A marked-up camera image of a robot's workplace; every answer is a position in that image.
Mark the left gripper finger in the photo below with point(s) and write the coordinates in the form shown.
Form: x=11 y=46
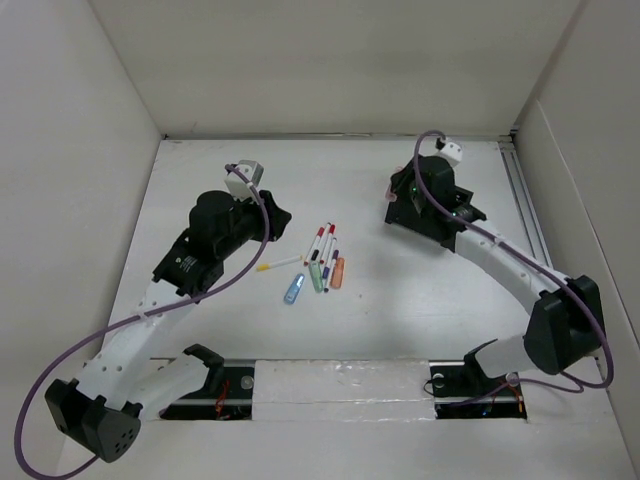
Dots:
x=275 y=202
x=277 y=226

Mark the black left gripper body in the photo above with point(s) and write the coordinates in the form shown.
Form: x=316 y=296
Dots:
x=250 y=223

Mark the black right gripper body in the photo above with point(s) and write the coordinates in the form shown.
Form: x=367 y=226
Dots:
x=412 y=164

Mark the blue highlighter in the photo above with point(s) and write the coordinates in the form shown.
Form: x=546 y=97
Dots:
x=294 y=289

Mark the orange highlighter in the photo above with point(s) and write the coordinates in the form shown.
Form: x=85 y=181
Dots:
x=338 y=273

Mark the pink highlighter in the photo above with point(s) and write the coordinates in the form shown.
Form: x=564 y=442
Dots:
x=390 y=196

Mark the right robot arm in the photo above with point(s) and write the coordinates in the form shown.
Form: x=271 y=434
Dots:
x=566 y=320

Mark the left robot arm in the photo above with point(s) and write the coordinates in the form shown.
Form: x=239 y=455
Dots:
x=103 y=407

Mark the black desk organizer box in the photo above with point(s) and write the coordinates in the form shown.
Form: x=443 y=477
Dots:
x=430 y=222

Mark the red capped marker left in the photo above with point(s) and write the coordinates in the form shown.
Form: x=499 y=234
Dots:
x=314 y=245

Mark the red capped marker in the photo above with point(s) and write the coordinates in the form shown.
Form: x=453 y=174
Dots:
x=331 y=231
x=314 y=245

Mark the black capped white marker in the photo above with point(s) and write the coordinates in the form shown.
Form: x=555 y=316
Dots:
x=322 y=241

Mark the yellow capped white marker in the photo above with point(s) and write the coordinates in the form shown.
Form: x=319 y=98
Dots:
x=279 y=263

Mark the red capped marker right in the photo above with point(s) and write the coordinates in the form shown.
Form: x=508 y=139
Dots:
x=331 y=231

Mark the purple capped acrylic marker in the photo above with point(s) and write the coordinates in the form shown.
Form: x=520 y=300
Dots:
x=327 y=286

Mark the blue capped white marker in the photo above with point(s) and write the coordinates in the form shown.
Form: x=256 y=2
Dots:
x=326 y=258

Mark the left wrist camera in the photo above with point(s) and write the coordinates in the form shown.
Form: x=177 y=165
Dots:
x=243 y=178

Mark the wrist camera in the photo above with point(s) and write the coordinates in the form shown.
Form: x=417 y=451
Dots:
x=243 y=178
x=449 y=151

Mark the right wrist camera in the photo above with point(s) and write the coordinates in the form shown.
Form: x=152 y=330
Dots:
x=449 y=151

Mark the aluminium rail right side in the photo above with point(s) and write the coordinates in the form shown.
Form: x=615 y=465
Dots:
x=524 y=202

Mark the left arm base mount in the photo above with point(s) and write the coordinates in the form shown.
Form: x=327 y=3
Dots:
x=227 y=392

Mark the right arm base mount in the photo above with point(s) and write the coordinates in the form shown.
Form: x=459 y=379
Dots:
x=462 y=391

